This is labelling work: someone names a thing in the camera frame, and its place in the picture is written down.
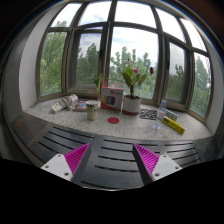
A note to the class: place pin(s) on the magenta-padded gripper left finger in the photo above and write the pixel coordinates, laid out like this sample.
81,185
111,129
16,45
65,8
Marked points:
78,158

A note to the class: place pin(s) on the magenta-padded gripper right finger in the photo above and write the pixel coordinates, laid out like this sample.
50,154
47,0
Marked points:
146,160

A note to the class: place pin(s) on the clear blue-capped water bottle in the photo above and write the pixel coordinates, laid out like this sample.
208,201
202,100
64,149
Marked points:
160,115

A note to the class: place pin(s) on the black slatted wooden cover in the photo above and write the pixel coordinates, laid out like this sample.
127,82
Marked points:
110,156

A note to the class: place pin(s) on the long yellow box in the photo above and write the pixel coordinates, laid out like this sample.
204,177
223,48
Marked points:
173,125

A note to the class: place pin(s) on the black grid trivet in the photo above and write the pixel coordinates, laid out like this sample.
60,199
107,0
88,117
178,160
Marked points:
147,114

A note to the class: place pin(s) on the cream paper cup black lettering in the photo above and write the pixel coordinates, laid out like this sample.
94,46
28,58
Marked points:
92,111

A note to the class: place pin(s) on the teal patterned flat box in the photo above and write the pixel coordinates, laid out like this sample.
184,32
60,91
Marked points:
172,115

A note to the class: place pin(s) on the flat round red coaster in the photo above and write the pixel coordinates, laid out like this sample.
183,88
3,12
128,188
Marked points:
113,120

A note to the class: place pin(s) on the colourful flat book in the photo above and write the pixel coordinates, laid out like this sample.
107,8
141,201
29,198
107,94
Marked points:
80,106

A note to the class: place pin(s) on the potted plant in white pot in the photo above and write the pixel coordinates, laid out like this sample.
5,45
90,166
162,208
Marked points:
131,104

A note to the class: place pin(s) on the red white filament spool box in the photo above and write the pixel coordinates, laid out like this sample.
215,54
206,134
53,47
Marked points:
111,98

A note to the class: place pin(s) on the brown framed bay window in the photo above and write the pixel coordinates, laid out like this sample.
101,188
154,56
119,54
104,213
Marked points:
106,60

